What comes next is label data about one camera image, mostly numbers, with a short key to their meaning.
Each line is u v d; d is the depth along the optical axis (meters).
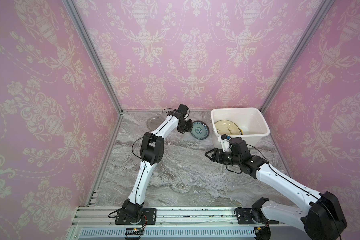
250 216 0.72
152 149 0.65
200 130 1.07
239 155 0.61
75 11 0.71
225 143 0.73
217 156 0.70
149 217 0.74
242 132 1.02
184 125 0.92
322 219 0.39
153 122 1.13
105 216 0.75
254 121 1.00
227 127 1.03
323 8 0.69
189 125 0.94
